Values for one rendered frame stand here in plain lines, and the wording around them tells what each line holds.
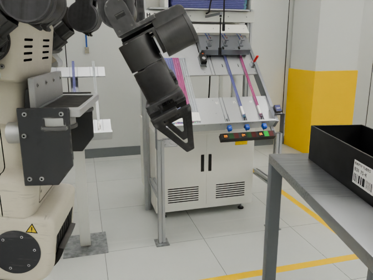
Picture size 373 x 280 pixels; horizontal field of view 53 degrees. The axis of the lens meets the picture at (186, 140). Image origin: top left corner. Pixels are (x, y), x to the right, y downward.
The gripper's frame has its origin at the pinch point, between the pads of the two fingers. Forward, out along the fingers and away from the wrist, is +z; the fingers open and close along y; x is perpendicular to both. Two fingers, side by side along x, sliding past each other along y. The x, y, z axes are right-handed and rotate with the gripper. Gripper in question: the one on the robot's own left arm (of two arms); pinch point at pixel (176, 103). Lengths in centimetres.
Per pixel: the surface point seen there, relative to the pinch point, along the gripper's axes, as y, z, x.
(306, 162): 2.4, 36.8, -27.6
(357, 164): -23, 31, -33
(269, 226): 9, 56, -8
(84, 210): 94, 46, 80
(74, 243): 97, 63, 97
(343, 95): 279, 123, -150
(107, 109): 283, 19, 77
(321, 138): -1.6, 29.8, -33.9
